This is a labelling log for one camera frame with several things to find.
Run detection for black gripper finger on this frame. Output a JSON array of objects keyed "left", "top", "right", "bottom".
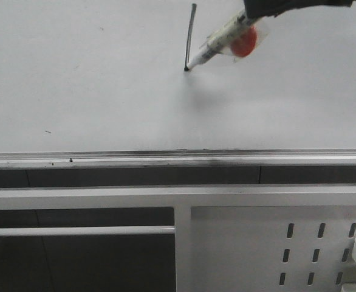
[{"left": 244, "top": 0, "right": 353, "bottom": 18}]

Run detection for red round magnet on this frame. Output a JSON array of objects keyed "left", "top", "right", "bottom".
[{"left": 230, "top": 26, "right": 258, "bottom": 58}]

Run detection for white black whiteboard marker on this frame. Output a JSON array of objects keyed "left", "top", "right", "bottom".
[{"left": 184, "top": 3, "right": 261, "bottom": 72}]

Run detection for white whiteboard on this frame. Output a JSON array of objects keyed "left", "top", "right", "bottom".
[{"left": 0, "top": 1, "right": 356, "bottom": 153}]

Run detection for aluminium whiteboard tray rail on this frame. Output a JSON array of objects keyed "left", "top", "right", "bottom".
[{"left": 0, "top": 149, "right": 356, "bottom": 170}]

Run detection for white metal frame with slots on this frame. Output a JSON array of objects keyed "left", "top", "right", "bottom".
[{"left": 0, "top": 186, "right": 356, "bottom": 291}]

